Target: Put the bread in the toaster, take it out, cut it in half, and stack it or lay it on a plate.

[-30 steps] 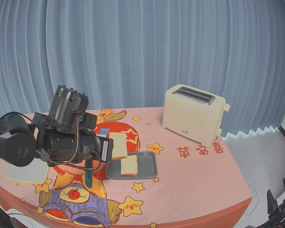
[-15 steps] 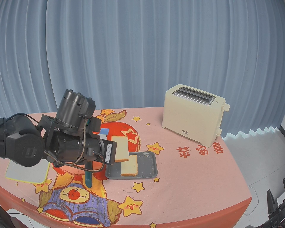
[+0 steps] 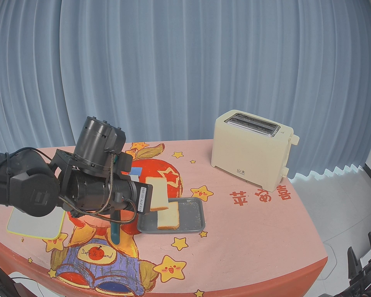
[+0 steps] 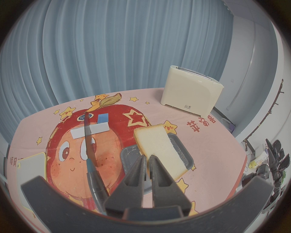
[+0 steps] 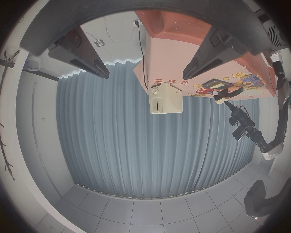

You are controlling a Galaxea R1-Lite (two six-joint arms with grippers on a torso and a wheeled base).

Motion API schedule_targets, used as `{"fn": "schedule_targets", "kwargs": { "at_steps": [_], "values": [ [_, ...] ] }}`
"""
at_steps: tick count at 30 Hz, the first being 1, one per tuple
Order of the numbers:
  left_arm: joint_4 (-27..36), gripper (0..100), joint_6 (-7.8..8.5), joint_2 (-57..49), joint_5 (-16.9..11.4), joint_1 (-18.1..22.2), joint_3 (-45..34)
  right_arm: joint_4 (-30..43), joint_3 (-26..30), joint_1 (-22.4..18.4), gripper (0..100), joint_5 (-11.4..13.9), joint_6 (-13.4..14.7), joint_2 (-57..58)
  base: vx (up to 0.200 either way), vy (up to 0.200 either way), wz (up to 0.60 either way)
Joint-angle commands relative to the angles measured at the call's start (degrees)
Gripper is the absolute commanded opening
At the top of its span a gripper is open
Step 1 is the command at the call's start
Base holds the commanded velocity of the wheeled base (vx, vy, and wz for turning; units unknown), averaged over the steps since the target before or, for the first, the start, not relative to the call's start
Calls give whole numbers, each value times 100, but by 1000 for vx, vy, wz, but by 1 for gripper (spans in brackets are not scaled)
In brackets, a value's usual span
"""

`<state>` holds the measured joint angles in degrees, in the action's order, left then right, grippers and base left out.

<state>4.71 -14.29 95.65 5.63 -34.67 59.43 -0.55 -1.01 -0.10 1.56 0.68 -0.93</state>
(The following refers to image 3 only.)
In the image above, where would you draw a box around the cream toaster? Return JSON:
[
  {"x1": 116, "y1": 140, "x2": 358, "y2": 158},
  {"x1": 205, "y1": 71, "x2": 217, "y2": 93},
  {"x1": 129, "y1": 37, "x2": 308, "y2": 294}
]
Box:
[{"x1": 210, "y1": 109, "x2": 300, "y2": 193}]

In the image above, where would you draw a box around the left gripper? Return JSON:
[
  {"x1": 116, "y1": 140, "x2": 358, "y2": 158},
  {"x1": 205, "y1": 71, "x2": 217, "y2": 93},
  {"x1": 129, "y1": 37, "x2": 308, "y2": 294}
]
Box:
[{"x1": 61, "y1": 170, "x2": 153, "y2": 216}]

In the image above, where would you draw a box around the cutting board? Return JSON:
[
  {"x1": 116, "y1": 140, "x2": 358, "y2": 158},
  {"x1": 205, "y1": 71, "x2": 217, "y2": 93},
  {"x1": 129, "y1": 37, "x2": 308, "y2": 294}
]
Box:
[{"x1": 6, "y1": 202, "x2": 67, "y2": 240}]

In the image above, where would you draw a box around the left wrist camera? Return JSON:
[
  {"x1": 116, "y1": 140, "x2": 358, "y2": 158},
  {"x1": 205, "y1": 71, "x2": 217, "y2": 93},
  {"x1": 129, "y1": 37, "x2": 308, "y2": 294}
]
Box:
[{"x1": 115, "y1": 151, "x2": 134, "y2": 175}]

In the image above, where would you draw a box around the black cable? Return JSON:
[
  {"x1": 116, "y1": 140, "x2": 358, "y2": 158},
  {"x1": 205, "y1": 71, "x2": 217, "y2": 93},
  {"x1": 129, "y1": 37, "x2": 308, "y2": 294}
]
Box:
[{"x1": 4, "y1": 147, "x2": 54, "y2": 178}]

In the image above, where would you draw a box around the knife with blue-green handle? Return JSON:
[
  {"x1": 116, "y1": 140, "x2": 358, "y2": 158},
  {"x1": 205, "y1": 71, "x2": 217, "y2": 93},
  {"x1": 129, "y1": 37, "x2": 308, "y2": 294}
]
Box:
[{"x1": 110, "y1": 209, "x2": 121, "y2": 246}]

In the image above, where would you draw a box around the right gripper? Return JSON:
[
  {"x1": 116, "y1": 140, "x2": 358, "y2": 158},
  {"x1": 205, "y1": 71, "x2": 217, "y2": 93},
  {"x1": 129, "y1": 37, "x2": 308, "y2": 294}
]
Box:
[{"x1": 333, "y1": 231, "x2": 371, "y2": 297}]

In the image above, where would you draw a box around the dark grey tray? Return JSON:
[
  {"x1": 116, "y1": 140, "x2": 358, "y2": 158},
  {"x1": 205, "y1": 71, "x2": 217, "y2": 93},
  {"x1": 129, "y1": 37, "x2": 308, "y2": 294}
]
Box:
[{"x1": 136, "y1": 197, "x2": 206, "y2": 234}]

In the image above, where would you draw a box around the blue curtain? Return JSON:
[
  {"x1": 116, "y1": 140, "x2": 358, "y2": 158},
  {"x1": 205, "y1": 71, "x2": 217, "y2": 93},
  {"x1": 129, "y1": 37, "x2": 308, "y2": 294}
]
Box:
[{"x1": 0, "y1": 0, "x2": 371, "y2": 179}]

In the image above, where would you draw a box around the slice of bread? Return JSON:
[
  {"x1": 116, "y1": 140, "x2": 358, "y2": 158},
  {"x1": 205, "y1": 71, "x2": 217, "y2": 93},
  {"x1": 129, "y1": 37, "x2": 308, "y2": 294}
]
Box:
[
  {"x1": 157, "y1": 201, "x2": 180, "y2": 231},
  {"x1": 145, "y1": 176, "x2": 170, "y2": 212}
]

